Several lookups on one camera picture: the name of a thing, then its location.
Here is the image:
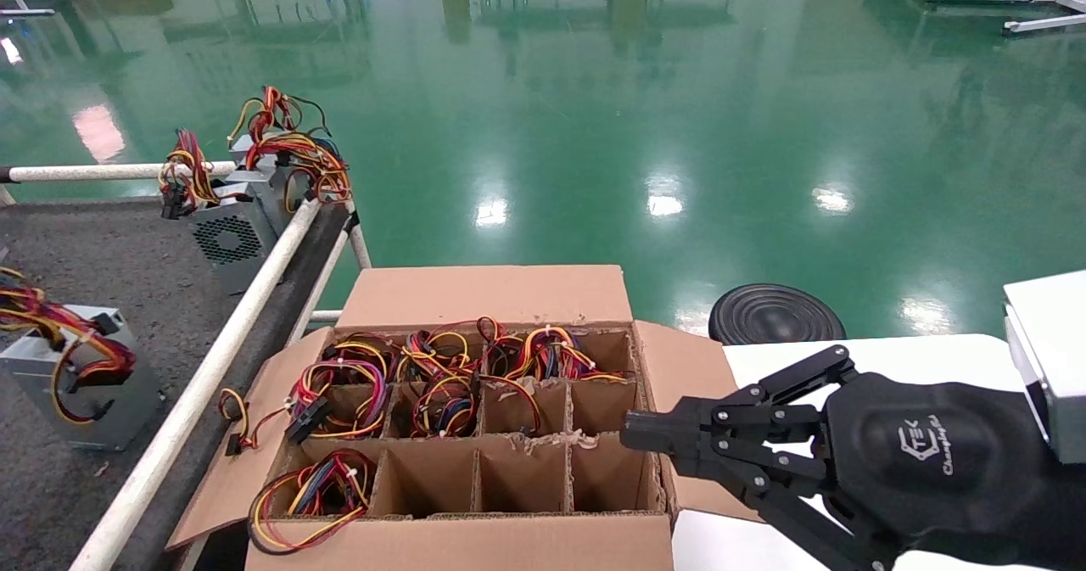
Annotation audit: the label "cardboard box with dividers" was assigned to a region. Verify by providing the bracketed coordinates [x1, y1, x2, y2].
[165, 264, 764, 571]

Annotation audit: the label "dark grey foam mat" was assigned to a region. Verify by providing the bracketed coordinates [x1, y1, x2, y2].
[0, 200, 298, 571]

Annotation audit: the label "black round ribbed disc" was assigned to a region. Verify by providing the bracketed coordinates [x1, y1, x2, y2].
[708, 283, 847, 347]

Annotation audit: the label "white pipe cart frame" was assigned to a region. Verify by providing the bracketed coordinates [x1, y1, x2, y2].
[0, 161, 374, 571]

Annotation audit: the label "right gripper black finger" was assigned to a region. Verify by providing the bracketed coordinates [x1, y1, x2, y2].
[619, 344, 858, 446]
[624, 444, 900, 571]

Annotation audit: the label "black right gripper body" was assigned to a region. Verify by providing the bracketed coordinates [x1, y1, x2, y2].
[821, 373, 1057, 552]

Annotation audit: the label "grey power supply coloured wires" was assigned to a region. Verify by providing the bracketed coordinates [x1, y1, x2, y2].
[477, 316, 630, 385]
[227, 86, 353, 216]
[248, 448, 377, 555]
[0, 267, 164, 453]
[399, 327, 480, 385]
[325, 333, 401, 385]
[411, 374, 478, 439]

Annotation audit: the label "power supply black connector wires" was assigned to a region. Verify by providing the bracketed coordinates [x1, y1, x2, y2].
[219, 359, 393, 457]

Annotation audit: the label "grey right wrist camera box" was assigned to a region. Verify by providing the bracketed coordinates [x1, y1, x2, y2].
[1004, 270, 1086, 463]

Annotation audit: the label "grey power supply fan grille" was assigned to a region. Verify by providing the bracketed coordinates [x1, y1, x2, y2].
[159, 128, 285, 294]

